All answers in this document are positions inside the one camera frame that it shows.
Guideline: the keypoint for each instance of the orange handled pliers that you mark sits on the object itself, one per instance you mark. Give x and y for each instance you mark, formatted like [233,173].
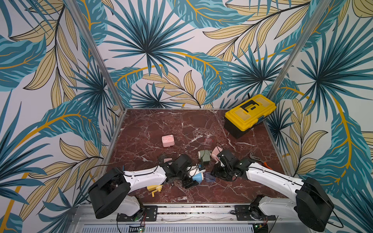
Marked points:
[259,160]

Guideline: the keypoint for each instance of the blue pencil sharpener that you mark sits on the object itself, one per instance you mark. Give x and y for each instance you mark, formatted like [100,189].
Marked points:
[199,177]

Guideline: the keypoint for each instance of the pink sharpener right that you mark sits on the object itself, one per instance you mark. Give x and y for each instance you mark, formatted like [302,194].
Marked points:
[215,152]

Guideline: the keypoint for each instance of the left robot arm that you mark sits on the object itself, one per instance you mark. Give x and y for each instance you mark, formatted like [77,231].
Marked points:
[110,194]

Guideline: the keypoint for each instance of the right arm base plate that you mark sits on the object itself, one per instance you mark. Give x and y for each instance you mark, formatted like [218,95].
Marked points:
[248,212]

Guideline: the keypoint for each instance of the green pencil sharpener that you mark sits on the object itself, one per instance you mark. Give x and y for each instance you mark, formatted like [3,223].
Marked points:
[204,157]

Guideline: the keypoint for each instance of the clear pink tray back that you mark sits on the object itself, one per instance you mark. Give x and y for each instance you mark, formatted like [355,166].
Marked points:
[208,142]

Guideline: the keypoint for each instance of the yellow black toolbox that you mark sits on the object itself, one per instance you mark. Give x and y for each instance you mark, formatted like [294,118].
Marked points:
[239,120]

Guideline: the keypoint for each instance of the yellow pencil sharpener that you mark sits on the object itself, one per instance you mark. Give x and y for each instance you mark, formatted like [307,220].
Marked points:
[154,189]

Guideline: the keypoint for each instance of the blue transparent tray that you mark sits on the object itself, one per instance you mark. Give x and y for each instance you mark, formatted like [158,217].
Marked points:
[209,178]

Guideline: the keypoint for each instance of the dark transparent tray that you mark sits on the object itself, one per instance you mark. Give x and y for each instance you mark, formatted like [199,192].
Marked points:
[161,158]

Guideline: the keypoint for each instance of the pink sharpener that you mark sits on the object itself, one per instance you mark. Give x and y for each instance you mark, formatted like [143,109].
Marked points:
[215,152]
[168,141]
[166,160]

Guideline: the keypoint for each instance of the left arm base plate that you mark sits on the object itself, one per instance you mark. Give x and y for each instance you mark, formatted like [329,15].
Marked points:
[147,213]

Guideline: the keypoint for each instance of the aluminium front rail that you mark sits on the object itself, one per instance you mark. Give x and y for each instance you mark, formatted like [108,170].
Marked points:
[183,218]

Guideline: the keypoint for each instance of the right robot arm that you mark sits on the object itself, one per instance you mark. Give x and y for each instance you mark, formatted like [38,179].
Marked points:
[304,200]

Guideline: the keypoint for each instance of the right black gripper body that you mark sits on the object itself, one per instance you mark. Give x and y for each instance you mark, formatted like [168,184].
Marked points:
[221,171]

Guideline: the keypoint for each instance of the pink sharpener front left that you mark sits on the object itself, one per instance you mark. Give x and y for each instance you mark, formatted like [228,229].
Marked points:
[166,160]

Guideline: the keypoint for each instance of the pink sharpener back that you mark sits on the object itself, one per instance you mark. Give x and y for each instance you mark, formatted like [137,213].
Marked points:
[168,141]

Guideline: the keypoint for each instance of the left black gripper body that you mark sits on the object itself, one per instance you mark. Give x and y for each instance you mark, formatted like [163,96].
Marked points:
[182,175]

